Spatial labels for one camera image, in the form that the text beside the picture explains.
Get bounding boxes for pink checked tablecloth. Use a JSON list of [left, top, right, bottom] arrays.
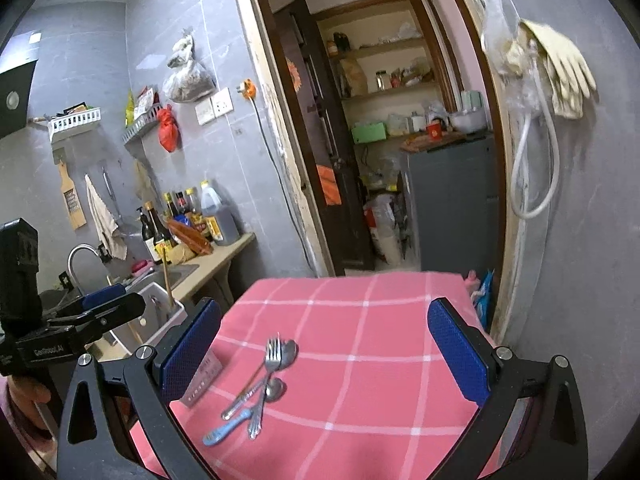
[[128, 271, 504, 480]]

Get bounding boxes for hanging clear plastic bag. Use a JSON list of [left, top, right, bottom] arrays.
[[163, 29, 216, 103]]

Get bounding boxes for dark sauce bottle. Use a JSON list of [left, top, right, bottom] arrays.
[[140, 200, 174, 264]]

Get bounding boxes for left hand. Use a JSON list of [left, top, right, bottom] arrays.
[[4, 376, 51, 430]]

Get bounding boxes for yellow rubber gloves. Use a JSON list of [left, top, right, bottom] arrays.
[[506, 18, 597, 120]]

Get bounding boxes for beige hanging towel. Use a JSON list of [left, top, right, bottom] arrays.
[[85, 174, 128, 260]]

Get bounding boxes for grey cabinet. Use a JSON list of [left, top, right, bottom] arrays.
[[400, 134, 499, 278]]

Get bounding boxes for white perforated plastic basket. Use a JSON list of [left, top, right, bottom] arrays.
[[106, 282, 224, 409]]

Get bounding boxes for white wall rack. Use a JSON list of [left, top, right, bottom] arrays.
[[48, 107, 101, 144]]

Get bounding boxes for orange snack packet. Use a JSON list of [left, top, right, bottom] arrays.
[[167, 219, 214, 256]]

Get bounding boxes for wooden cutting board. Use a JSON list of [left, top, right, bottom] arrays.
[[56, 159, 87, 231]]

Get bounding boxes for red plastic bag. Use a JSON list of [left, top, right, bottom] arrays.
[[157, 104, 180, 153]]

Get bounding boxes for chrome faucet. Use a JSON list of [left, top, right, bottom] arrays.
[[66, 243, 113, 295]]

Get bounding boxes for large oil jug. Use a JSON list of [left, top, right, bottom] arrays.
[[201, 180, 240, 246]]

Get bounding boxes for large silver spoon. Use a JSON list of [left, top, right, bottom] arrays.
[[221, 339, 299, 420]]

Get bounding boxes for wooden chopstick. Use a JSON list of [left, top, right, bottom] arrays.
[[158, 244, 175, 312]]

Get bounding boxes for white hose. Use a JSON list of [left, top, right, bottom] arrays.
[[508, 44, 561, 221]]

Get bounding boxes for small silver spoon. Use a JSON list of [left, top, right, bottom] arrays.
[[258, 377, 288, 403]]

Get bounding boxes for green box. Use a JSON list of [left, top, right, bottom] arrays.
[[352, 122, 387, 144]]

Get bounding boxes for silver fork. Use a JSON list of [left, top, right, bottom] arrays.
[[247, 335, 282, 440]]

